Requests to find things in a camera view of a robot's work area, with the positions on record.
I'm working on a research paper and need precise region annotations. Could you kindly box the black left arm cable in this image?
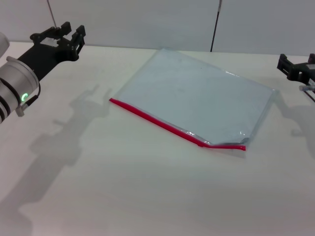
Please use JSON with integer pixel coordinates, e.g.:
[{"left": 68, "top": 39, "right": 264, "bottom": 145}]
[{"left": 16, "top": 83, "right": 41, "bottom": 117}]

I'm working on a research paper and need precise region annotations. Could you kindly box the clear document bag red zip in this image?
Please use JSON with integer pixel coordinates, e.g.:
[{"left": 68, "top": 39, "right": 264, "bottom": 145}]
[{"left": 109, "top": 47, "right": 280, "bottom": 159}]

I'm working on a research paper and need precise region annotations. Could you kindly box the thin grey vertical pole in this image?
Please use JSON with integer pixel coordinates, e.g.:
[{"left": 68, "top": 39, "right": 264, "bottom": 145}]
[{"left": 47, "top": 0, "right": 59, "bottom": 29}]

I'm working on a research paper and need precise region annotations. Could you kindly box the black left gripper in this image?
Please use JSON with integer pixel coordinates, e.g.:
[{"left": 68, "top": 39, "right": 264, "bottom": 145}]
[{"left": 17, "top": 21, "right": 86, "bottom": 82}]

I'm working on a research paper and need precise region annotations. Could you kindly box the thin black vertical pole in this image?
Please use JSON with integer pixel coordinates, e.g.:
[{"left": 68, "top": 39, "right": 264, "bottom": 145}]
[{"left": 210, "top": 0, "right": 223, "bottom": 53}]

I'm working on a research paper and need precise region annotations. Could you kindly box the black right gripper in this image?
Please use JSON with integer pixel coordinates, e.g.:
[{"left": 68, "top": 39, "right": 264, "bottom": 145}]
[{"left": 277, "top": 53, "right": 315, "bottom": 92}]

